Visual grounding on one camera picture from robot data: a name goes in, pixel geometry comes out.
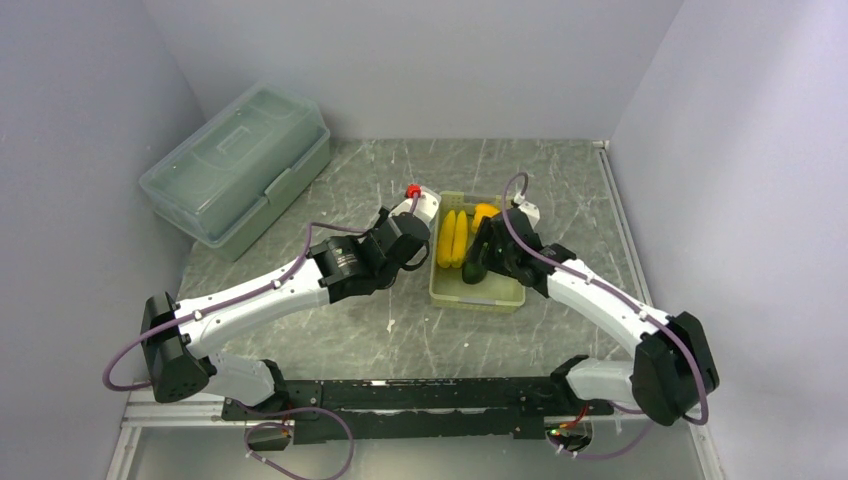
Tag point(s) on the dark green avocado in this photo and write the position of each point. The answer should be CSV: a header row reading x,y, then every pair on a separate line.
x,y
473,272

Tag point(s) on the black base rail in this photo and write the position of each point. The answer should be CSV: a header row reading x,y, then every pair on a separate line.
x,y
520,407

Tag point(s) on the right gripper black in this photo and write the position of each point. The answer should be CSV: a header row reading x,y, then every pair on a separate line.
x,y
486,234

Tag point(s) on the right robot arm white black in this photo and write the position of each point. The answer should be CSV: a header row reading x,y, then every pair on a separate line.
x,y
671,371

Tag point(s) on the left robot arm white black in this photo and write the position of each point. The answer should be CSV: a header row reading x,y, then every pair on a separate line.
x,y
183,340

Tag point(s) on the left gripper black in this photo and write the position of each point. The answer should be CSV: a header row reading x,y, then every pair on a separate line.
x,y
383,213

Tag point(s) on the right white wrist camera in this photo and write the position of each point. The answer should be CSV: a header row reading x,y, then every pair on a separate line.
x,y
529,209

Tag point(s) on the clear lidded storage box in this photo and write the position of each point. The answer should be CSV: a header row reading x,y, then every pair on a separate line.
x,y
234,177

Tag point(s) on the yellow bananas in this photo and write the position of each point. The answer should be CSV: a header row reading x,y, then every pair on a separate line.
x,y
452,240

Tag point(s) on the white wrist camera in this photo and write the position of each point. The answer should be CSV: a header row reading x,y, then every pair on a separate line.
x,y
421,202
529,209

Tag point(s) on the aluminium frame rail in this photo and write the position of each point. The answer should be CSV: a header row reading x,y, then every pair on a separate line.
x,y
142,411

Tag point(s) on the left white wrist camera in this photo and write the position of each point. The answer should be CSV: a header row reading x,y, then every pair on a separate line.
x,y
421,202

